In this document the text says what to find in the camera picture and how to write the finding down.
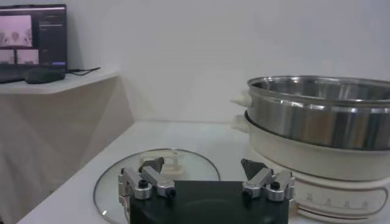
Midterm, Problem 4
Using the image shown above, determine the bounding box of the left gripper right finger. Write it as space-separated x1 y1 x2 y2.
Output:
240 158 296 202

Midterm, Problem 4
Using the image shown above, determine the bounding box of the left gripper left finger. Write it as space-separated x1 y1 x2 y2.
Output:
118 156 177 201

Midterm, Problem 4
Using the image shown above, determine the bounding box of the glass lid with cream handle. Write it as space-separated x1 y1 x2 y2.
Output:
93 148 221 224

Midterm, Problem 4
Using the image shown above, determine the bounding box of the stainless steel steamer basket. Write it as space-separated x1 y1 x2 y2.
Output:
231 75 390 152

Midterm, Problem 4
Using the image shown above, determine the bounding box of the cream electric pot base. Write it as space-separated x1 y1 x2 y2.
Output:
233 111 390 224

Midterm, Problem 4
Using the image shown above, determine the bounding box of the white side desk with mouse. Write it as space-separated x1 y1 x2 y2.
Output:
0 69 135 224

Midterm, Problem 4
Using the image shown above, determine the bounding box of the black computer mouse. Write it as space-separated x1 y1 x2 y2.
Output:
24 66 66 85

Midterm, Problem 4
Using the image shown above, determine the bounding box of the black laptop with pink windows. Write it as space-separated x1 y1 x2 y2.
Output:
0 3 68 85

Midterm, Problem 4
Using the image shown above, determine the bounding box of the black laptop charger cable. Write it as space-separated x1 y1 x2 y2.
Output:
67 66 101 76

